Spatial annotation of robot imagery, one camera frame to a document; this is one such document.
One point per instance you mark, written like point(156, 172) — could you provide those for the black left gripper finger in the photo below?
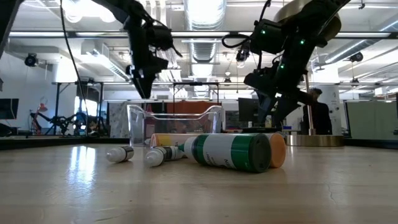
point(144, 87)

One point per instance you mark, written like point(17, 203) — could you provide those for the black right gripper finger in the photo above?
point(284, 110)
point(264, 107)

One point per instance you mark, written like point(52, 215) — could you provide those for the large orange yellow-tipped bottle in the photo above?
point(278, 151)

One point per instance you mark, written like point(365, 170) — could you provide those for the large yellow-banded orange bottle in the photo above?
point(168, 140)

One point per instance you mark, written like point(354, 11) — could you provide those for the large green dye bottle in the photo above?
point(227, 152)

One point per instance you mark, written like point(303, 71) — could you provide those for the small black-banded dye bottle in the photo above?
point(119, 154)

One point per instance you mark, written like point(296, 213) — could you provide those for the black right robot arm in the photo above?
point(317, 15)

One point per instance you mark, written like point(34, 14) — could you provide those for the yellow-white container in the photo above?
point(268, 122)

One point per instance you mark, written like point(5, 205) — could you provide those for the black computer monitor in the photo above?
point(247, 110)

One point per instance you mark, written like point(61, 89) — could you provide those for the person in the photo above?
point(317, 118)

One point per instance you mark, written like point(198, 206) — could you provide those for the clear plastic bin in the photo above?
point(136, 124)

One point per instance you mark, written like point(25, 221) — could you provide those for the white patterned panel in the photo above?
point(118, 119)

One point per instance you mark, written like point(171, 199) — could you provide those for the brass dome lamp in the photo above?
point(314, 140)

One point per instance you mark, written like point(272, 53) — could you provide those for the black ceiling spotlight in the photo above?
point(31, 60)
point(242, 55)
point(356, 57)

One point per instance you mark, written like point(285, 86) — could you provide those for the white cylindrical tank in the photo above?
point(332, 105)

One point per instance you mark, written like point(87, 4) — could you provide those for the white bottle red cap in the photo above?
point(161, 155)

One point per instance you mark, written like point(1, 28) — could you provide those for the grey-green partition panel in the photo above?
point(370, 119)

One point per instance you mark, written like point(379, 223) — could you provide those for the black background robot rig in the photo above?
point(62, 121)

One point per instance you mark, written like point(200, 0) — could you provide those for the red desk lamp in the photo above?
point(42, 107)

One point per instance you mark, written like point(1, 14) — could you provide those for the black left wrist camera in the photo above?
point(161, 37)

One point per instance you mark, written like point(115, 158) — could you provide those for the silver ceiling duct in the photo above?
point(203, 18)

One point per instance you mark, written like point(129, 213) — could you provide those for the dark wall monitor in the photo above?
point(8, 109)

